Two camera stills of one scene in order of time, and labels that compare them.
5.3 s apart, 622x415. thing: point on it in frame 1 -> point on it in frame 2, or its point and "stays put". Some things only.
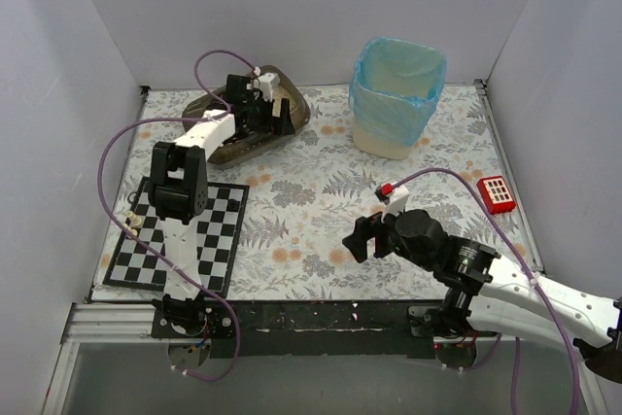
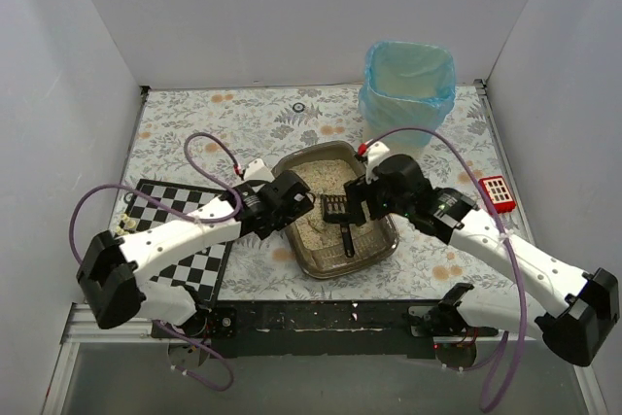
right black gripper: x=378 y=235 -> x=357 y=199
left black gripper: x=265 y=113 -> x=295 y=192
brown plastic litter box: x=207 y=100 -> x=316 y=246
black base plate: x=301 y=328 stays put
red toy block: x=496 y=194 stays put
